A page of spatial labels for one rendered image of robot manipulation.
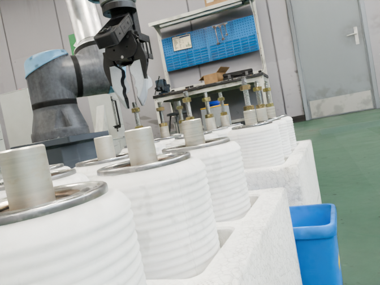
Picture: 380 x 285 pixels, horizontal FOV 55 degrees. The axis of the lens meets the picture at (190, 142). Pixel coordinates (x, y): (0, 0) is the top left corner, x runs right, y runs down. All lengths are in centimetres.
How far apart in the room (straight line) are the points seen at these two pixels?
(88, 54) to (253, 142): 58
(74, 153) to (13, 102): 242
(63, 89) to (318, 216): 70
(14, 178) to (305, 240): 39
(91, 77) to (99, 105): 337
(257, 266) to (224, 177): 11
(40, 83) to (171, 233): 80
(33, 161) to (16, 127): 316
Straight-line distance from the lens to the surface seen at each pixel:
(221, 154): 36
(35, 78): 102
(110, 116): 432
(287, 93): 569
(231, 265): 26
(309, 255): 52
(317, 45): 573
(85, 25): 112
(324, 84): 569
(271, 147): 65
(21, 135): 333
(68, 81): 102
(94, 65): 103
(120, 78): 78
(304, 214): 60
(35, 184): 19
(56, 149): 96
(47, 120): 100
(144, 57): 76
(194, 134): 39
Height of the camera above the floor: 28
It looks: 3 degrees down
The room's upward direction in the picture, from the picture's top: 11 degrees counter-clockwise
